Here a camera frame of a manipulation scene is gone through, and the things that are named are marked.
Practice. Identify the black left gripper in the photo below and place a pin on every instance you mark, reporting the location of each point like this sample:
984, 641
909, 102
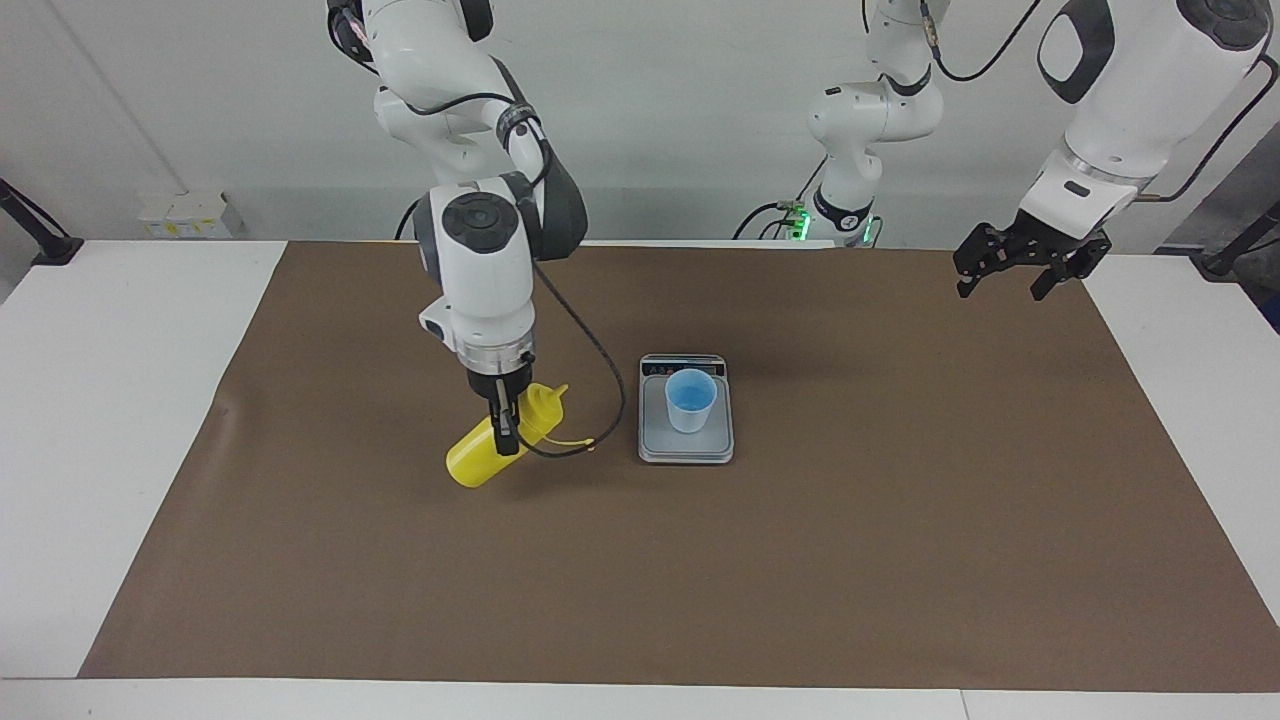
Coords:
1030, 250

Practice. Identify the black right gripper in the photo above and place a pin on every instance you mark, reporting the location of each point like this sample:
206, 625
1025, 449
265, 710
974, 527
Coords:
498, 385

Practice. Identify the yellow squeeze seasoning bottle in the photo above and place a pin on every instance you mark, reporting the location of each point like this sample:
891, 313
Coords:
470, 465

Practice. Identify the light blue plastic cup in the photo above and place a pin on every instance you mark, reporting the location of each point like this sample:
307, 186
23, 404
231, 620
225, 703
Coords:
690, 410

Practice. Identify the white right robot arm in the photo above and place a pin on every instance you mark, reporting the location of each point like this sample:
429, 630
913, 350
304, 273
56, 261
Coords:
480, 280

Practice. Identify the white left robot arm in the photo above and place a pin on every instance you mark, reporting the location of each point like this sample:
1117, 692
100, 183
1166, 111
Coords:
1140, 90

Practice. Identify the silver digital kitchen scale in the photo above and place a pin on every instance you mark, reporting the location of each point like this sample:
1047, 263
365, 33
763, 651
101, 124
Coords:
686, 448

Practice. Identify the brown paper table mat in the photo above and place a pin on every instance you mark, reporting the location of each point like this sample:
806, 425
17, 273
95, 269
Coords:
640, 570

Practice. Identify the black clamp stand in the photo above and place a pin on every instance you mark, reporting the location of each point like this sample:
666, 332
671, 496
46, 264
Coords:
1240, 245
45, 240

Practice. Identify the white wall socket strip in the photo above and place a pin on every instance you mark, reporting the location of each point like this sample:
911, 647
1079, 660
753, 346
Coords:
190, 215

